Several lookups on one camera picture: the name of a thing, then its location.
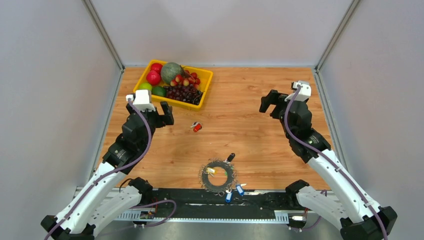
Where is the grey disc keyring with rings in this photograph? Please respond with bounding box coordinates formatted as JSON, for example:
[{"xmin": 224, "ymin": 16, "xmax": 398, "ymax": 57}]
[{"xmin": 198, "ymin": 158, "xmax": 239, "ymax": 196}]

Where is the blue key tag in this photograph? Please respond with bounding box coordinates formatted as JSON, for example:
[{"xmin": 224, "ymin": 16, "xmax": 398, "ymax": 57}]
[
  {"xmin": 235, "ymin": 184, "xmax": 245, "ymax": 196},
  {"xmin": 225, "ymin": 191, "xmax": 233, "ymax": 203}
]

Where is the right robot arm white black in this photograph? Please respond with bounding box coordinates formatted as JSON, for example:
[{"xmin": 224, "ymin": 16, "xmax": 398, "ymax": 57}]
[{"xmin": 259, "ymin": 90, "xmax": 398, "ymax": 240}]

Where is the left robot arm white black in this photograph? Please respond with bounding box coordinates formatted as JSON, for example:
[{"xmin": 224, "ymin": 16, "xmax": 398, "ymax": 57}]
[{"xmin": 41, "ymin": 101, "xmax": 174, "ymax": 240}]

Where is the dark green lime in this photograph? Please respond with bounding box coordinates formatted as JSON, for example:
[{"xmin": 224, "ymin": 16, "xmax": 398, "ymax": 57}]
[{"xmin": 151, "ymin": 85, "xmax": 167, "ymax": 97}]

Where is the dark purple grape bunch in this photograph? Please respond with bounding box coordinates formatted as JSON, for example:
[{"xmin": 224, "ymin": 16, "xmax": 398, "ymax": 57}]
[{"xmin": 164, "ymin": 84, "xmax": 203, "ymax": 105}]

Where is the red tag key bunch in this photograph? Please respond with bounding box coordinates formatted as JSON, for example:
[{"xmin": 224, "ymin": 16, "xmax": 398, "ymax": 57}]
[{"xmin": 190, "ymin": 121, "xmax": 203, "ymax": 133}]

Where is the light green lime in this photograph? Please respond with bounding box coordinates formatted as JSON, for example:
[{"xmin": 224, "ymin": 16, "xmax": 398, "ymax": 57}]
[{"xmin": 138, "ymin": 82, "xmax": 153, "ymax": 91}]

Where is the red apple lower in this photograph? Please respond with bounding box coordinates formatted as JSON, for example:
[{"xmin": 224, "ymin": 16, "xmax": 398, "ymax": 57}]
[{"xmin": 146, "ymin": 70, "xmax": 162, "ymax": 86}]

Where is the red apple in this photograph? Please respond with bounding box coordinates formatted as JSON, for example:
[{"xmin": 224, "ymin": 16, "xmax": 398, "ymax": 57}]
[
  {"xmin": 150, "ymin": 62, "xmax": 163, "ymax": 75},
  {"xmin": 146, "ymin": 70, "xmax": 162, "ymax": 86}
]

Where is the red cherry bunch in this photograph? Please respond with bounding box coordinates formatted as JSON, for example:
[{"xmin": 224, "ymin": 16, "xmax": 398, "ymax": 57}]
[{"xmin": 169, "ymin": 70, "xmax": 201, "ymax": 90}]

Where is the green melon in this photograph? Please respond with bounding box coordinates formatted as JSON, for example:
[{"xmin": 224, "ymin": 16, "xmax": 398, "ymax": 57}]
[{"xmin": 160, "ymin": 62, "xmax": 184, "ymax": 85}]

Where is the red apple upper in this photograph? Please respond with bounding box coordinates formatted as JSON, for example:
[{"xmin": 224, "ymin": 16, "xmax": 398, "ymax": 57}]
[{"xmin": 150, "ymin": 62, "xmax": 163, "ymax": 75}]

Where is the yellow key tag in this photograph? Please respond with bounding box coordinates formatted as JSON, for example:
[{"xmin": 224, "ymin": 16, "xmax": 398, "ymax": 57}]
[{"xmin": 204, "ymin": 167, "xmax": 216, "ymax": 175}]

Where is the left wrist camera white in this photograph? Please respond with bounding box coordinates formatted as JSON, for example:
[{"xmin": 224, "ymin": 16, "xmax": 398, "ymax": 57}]
[{"xmin": 125, "ymin": 89, "xmax": 156, "ymax": 112}]

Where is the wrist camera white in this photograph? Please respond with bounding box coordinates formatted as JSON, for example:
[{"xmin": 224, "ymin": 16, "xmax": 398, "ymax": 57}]
[
  {"xmin": 125, "ymin": 89, "xmax": 156, "ymax": 112},
  {"xmin": 284, "ymin": 80, "xmax": 312, "ymax": 102}
]

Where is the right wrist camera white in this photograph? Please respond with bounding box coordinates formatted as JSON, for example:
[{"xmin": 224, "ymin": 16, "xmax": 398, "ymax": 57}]
[{"xmin": 284, "ymin": 80, "xmax": 312, "ymax": 102}]

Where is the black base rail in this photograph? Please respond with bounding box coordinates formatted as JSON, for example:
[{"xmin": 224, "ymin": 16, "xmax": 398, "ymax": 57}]
[{"xmin": 115, "ymin": 188, "xmax": 319, "ymax": 224}]

